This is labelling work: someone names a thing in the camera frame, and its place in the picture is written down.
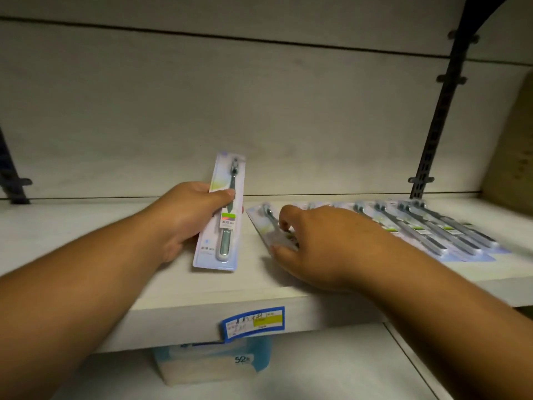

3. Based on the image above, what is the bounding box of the person's left hand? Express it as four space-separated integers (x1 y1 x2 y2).
142 181 245 264

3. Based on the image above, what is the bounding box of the person's right hand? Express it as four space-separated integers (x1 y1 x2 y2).
270 204 399 293

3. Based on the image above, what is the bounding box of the grey toothbrush blister card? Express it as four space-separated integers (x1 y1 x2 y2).
246 203 300 263
192 152 246 272

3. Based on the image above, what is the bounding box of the person's right forearm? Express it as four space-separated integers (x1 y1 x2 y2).
366 239 533 400

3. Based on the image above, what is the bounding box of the person's left forearm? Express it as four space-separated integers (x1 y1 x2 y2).
0 204 167 400

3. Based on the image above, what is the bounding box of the blue price label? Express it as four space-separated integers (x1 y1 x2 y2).
220 306 286 344

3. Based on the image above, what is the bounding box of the white shelf board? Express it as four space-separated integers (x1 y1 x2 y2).
0 191 533 354

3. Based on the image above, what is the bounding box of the row of toothbrush packs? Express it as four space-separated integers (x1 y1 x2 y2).
291 198 514 263

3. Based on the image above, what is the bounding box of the blue white wipes packet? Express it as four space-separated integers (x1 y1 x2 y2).
152 336 273 388

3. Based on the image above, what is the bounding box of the black slotted shelf upright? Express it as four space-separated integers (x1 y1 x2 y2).
408 0 514 200

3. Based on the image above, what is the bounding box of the brown side panel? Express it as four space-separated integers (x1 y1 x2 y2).
481 70 533 205

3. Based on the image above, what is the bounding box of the black shelf bracket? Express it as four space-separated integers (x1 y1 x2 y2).
0 127 33 205

